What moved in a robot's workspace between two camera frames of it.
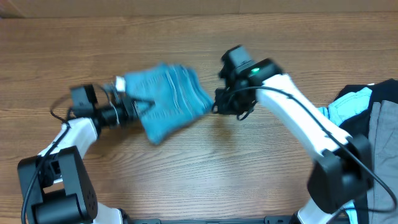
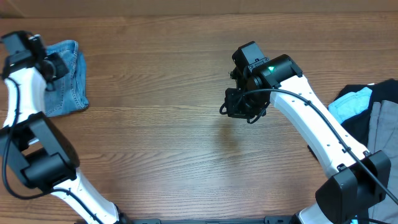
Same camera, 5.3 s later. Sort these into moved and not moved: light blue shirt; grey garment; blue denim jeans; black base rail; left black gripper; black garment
Moved: blue denim jeans; left black gripper
Not moved: grey garment; light blue shirt; black base rail; black garment
